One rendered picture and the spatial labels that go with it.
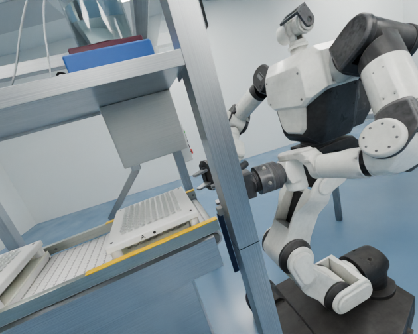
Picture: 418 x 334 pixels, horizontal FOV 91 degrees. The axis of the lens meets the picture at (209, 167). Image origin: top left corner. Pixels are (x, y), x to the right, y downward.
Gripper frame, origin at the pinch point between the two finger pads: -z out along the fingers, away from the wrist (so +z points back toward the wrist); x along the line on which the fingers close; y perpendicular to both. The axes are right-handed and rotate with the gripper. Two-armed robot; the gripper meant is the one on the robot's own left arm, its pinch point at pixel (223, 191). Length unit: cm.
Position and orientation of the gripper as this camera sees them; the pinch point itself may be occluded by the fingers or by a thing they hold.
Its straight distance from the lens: 63.1
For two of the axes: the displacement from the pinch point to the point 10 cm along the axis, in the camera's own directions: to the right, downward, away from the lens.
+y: -1.6, -2.3, 9.6
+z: 9.5, -3.0, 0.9
